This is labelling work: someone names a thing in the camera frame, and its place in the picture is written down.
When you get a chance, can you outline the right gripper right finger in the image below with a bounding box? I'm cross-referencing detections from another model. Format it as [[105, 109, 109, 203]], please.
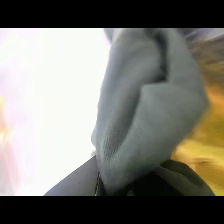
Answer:
[[128, 159, 216, 197]]

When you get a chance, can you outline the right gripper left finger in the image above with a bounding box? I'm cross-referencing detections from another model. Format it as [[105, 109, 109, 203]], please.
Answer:
[[44, 155, 103, 197]]

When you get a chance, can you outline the grey garment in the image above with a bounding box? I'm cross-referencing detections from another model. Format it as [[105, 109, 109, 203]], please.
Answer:
[[90, 28, 210, 196]]

